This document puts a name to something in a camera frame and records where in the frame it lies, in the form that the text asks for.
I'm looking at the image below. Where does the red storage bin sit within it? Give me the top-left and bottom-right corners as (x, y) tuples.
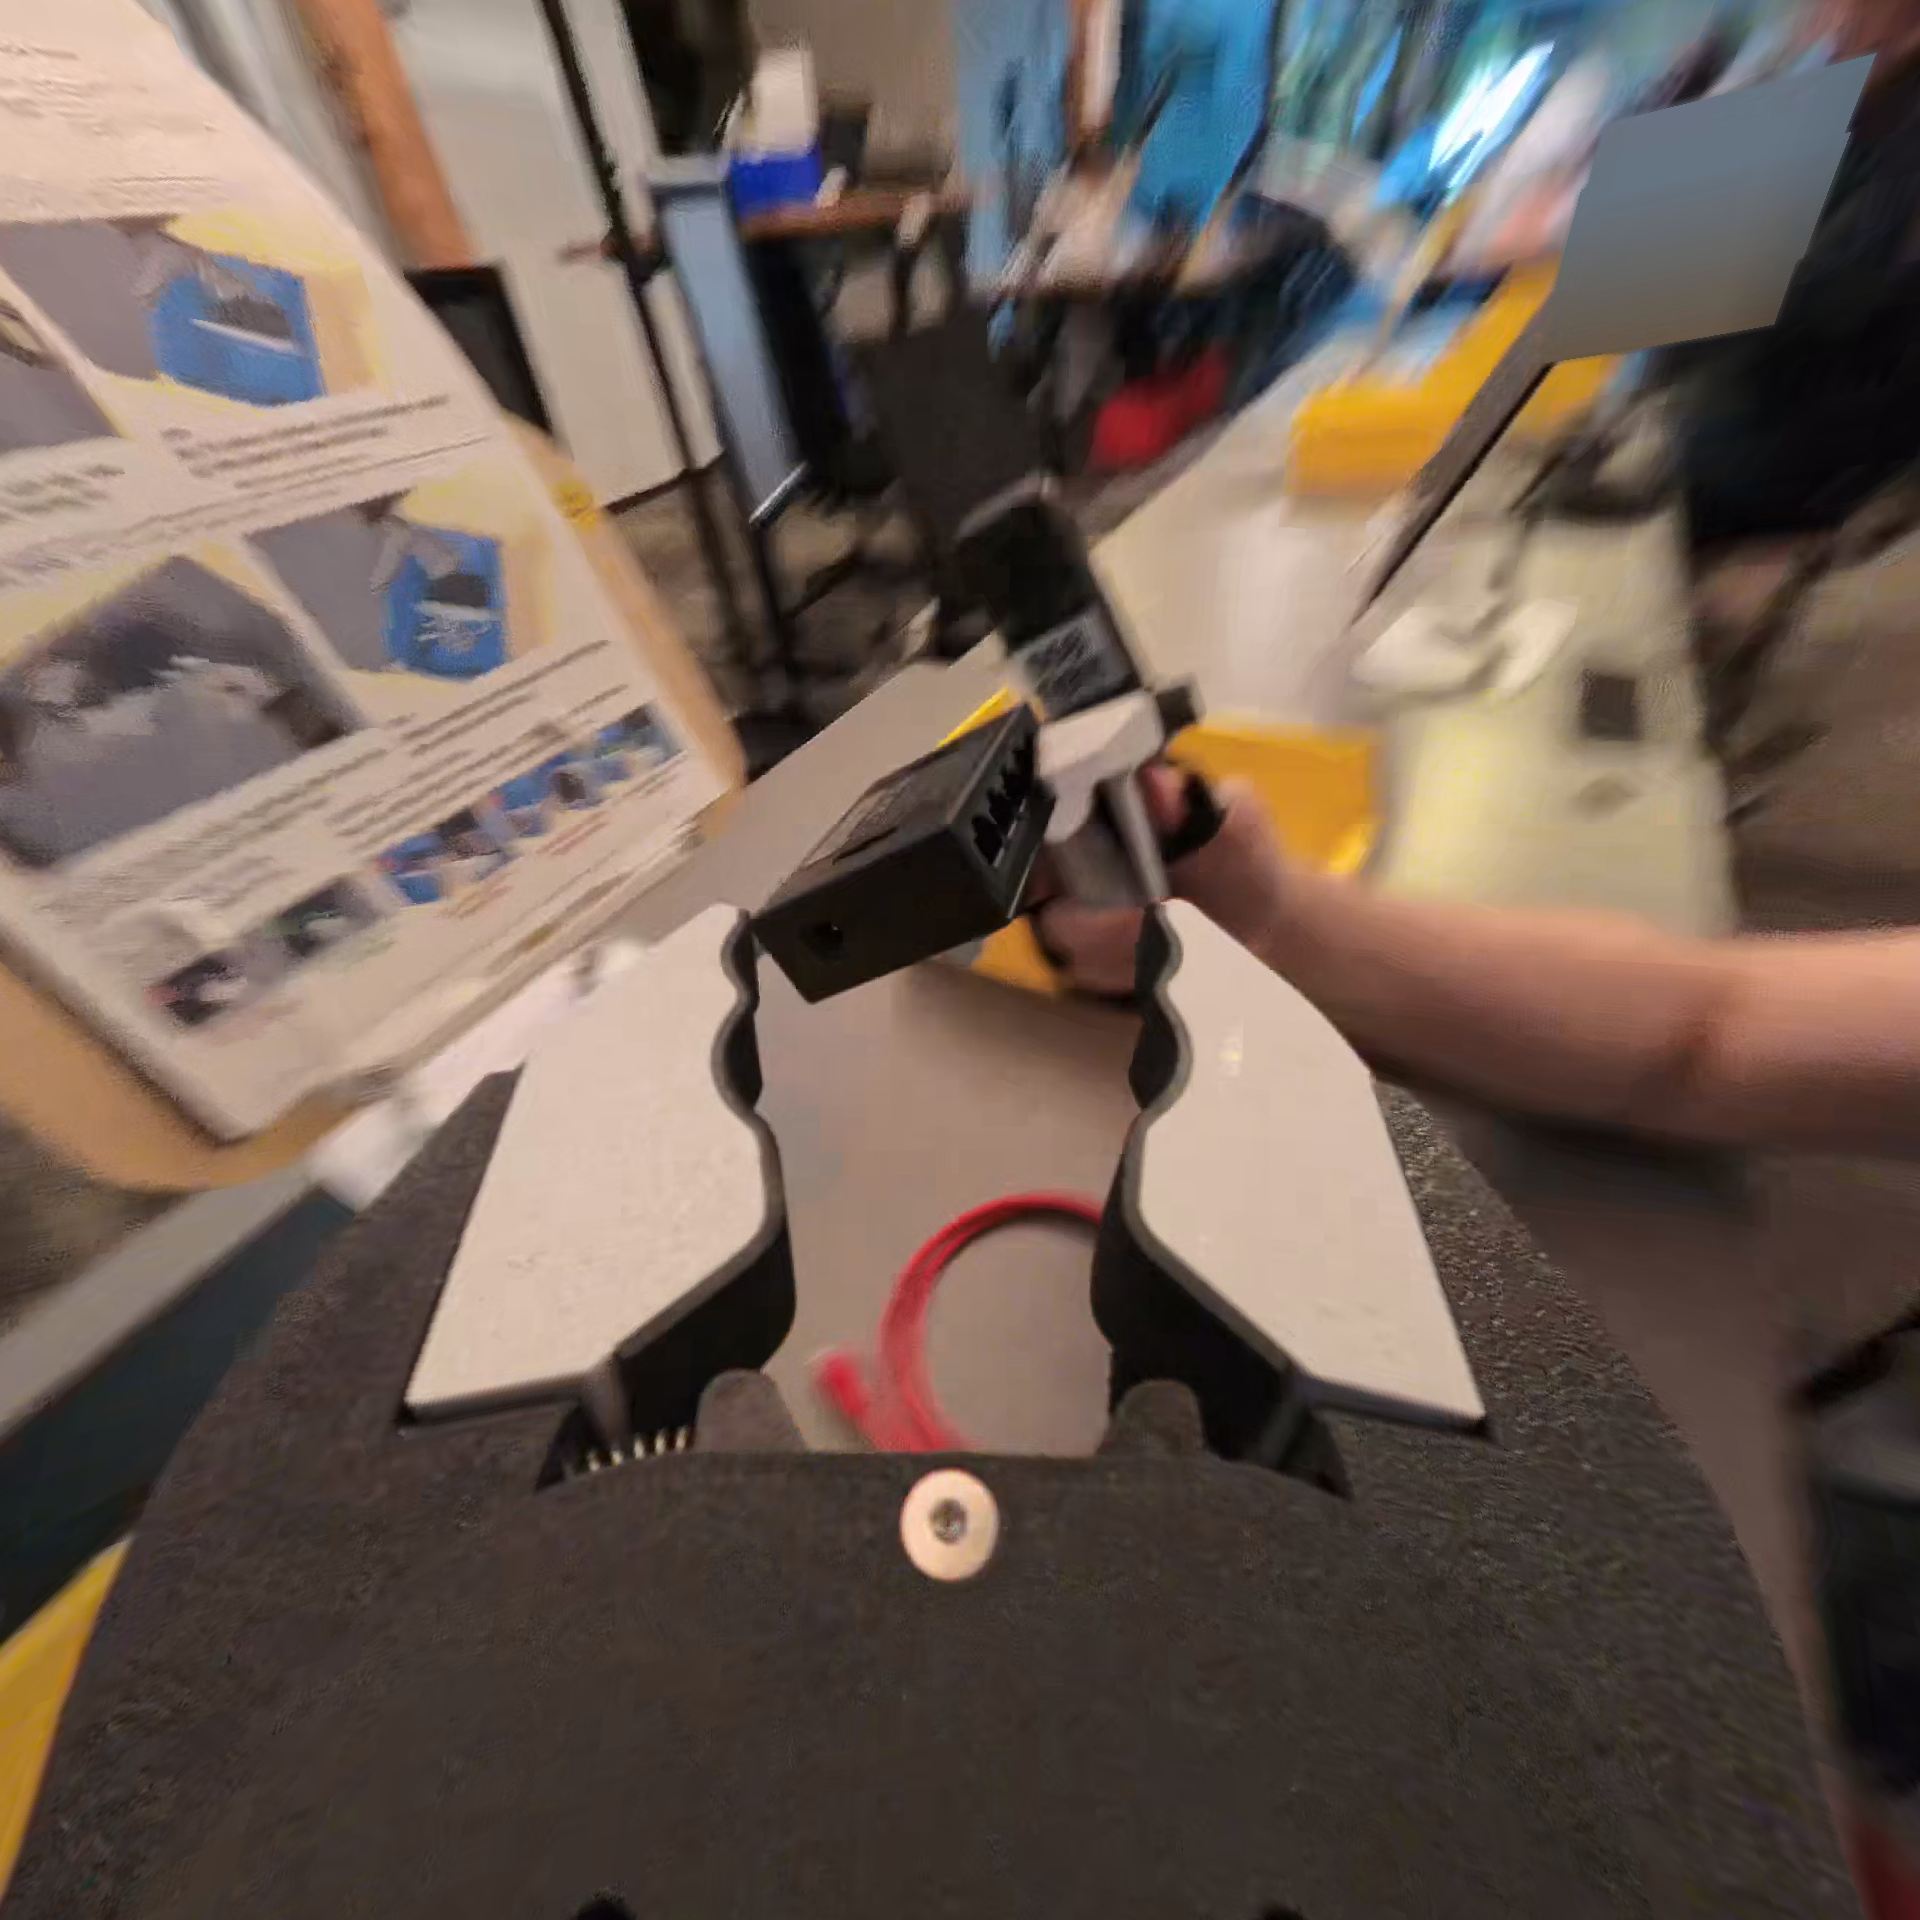
(1087, 352), (1238, 473)

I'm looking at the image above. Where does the black network switch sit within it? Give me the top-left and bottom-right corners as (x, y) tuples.
(749, 705), (1059, 1004)

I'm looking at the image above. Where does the wooden post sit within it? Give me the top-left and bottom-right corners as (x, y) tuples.
(300, 0), (474, 272)

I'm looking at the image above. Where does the yellow plastic bin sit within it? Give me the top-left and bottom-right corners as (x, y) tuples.
(936, 682), (1382, 1000)
(1290, 359), (1487, 496)
(0, 1546), (127, 1876)

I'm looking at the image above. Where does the black office chair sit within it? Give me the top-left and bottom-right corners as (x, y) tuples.
(862, 322), (1052, 543)

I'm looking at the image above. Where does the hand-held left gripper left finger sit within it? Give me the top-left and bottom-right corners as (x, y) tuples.
(403, 903), (797, 1465)

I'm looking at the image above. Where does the person's right hand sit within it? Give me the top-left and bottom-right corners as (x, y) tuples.
(1036, 766), (1299, 1004)

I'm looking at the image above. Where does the person's right forearm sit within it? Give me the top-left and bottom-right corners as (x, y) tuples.
(1259, 862), (1920, 1156)

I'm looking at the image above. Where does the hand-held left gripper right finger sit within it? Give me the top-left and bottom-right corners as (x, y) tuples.
(1093, 900), (1487, 1470)

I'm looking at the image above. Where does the grey standing panel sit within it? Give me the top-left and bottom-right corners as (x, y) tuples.
(651, 158), (811, 513)

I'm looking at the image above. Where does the black framed panel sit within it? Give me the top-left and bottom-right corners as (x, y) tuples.
(404, 267), (548, 438)

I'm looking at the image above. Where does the blue plastic crate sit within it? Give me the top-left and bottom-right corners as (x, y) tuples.
(727, 142), (827, 219)

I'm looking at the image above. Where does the black metal pole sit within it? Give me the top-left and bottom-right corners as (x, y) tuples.
(540, 0), (797, 706)

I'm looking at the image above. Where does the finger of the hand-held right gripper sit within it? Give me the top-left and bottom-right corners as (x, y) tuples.
(1031, 697), (1167, 831)

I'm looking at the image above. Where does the red ethernet cable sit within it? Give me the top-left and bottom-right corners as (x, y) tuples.
(808, 1191), (1104, 1454)

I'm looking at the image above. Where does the black document board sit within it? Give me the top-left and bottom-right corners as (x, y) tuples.
(1351, 346), (1562, 602)

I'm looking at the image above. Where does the printed instruction sheet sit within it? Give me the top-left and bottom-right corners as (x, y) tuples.
(0, 0), (723, 1143)

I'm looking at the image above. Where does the black flat panel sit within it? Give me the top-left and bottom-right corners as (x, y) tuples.
(0, 1185), (362, 1636)

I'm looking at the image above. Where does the wooden standing desk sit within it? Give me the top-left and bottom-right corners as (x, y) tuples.
(743, 188), (963, 250)

